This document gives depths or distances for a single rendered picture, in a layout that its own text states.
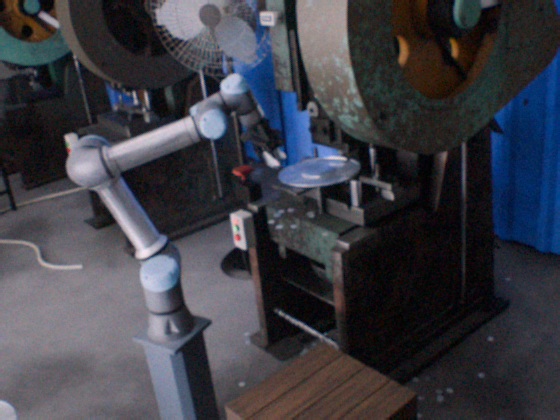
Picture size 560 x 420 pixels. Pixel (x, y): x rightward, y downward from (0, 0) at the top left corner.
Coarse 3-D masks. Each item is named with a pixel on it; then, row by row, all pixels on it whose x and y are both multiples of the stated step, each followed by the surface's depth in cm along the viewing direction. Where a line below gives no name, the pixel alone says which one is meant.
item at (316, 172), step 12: (288, 168) 227; (300, 168) 225; (312, 168) 222; (324, 168) 220; (336, 168) 219; (348, 168) 218; (288, 180) 215; (300, 180) 213; (312, 180) 212; (324, 180) 210; (336, 180) 208
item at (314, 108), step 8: (312, 96) 215; (312, 104) 215; (320, 104) 213; (312, 112) 216; (320, 112) 214; (312, 120) 215; (320, 120) 211; (328, 120) 209; (312, 128) 215; (320, 128) 213; (328, 128) 210; (336, 128) 211; (312, 136) 217; (320, 136) 214; (328, 136) 211; (336, 136) 212; (344, 136) 212; (352, 136) 214
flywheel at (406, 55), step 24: (408, 0) 169; (432, 0) 165; (456, 0) 163; (480, 0) 181; (408, 24) 171; (432, 24) 168; (456, 24) 166; (480, 24) 192; (408, 48) 174; (432, 48) 180; (456, 48) 190; (480, 48) 194; (408, 72) 176; (432, 72) 183; (456, 72) 190; (432, 96) 185
